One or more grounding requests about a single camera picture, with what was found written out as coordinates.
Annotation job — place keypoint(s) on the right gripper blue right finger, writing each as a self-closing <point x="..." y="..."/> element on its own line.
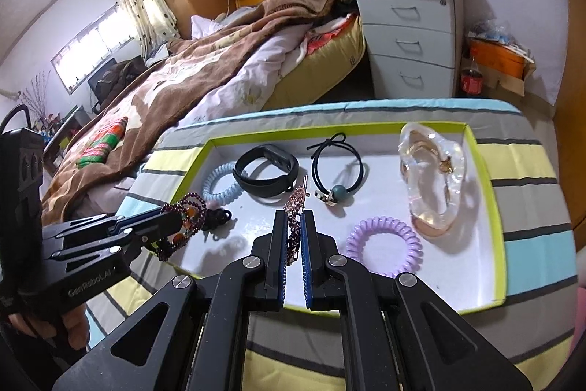
<point x="321" y="289"/>

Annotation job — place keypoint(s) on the cola bottle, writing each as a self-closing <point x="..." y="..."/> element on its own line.
<point x="472" y="80"/>

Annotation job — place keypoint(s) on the white floral duvet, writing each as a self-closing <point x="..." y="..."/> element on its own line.
<point x="247" y="92"/>

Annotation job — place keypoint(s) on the large wooden closet door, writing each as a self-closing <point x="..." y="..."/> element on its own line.
<point x="569" y="122"/>

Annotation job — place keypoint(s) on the yellow pillow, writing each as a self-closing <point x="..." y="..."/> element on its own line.
<point x="320" y="71"/>

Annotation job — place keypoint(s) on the brown fleece blanket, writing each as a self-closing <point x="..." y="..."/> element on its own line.
<point x="165" y="93"/>

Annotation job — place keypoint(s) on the pink rhinestone hair clip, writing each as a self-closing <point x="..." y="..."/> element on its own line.
<point x="293" y="208"/>

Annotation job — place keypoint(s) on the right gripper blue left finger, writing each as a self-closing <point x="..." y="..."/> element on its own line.
<point x="271" y="248"/>

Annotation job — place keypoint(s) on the green shallow tray box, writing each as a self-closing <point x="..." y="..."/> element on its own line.
<point x="465" y="266"/>

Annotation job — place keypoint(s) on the black elastic with teal bead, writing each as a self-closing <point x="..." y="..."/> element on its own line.
<point x="337" y="170"/>

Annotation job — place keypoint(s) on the pearl translucent claw hair clip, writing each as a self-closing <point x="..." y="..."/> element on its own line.
<point x="433" y="169"/>

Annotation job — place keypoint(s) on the black smart wristband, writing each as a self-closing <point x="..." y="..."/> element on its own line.
<point x="266" y="171"/>

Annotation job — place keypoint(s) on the striped mattress cover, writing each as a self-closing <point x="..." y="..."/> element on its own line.
<point x="533" y="328"/>

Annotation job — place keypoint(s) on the orange storage box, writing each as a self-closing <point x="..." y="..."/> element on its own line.
<point x="501" y="58"/>

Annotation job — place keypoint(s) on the grey bedside drawer cabinet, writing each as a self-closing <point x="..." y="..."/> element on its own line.
<point x="415" y="46"/>

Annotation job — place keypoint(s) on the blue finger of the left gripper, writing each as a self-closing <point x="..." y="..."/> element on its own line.
<point x="154" y="238"/>
<point x="169" y="221"/>

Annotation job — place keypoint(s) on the patterned window curtain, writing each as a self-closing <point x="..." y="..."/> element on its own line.
<point x="153" y="23"/>

